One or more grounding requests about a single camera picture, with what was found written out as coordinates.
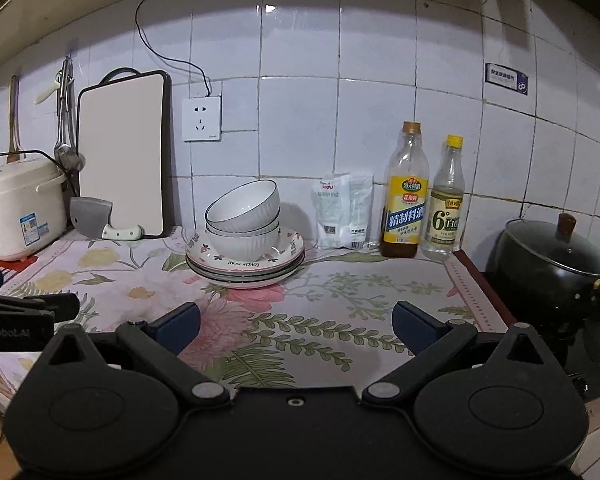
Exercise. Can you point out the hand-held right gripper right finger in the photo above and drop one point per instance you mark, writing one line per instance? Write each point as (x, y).
(415, 327)

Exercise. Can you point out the small wall sticker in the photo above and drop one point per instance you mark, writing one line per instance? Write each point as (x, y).
(505, 79)

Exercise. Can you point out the floral tablecloth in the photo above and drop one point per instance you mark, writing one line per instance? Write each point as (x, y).
(330, 300)

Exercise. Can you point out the clear plastic seasoning bag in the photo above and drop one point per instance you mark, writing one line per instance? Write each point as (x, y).
(361, 210)

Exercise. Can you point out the cooking wine bottle yellow label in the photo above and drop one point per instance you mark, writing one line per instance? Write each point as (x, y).
(405, 220)

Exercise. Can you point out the white wall socket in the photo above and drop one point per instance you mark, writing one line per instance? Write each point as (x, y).
(201, 117)

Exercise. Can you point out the black gas stove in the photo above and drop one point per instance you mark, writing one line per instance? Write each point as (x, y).
(580, 360)

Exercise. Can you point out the hanging metal ladle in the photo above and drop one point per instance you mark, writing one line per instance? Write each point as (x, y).
(70, 160)

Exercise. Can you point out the white rice cooker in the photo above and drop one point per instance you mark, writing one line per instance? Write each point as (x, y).
(15, 210)

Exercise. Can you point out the pink floral plate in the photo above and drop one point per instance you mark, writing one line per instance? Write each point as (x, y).
(290, 247)

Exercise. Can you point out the white seasoning bag red print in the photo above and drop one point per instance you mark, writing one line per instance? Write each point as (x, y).
(332, 210)

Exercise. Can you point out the wooden spatula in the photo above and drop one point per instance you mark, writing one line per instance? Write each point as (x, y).
(13, 125)

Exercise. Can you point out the black pot with glass lid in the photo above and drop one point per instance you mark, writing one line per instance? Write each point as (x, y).
(540, 270)

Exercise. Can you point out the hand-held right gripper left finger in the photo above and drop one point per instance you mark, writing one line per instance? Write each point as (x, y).
(180, 327)

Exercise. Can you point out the clear vinegar bottle yellow cap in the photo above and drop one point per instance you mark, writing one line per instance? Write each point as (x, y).
(445, 225)

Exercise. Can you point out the white ribbed bowl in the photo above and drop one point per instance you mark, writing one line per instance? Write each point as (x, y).
(267, 229)
(245, 205)
(240, 247)

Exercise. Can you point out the striped cloth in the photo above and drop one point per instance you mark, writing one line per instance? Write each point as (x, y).
(0, 375)

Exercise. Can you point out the cream cutting board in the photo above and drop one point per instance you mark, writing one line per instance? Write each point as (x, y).
(122, 160)

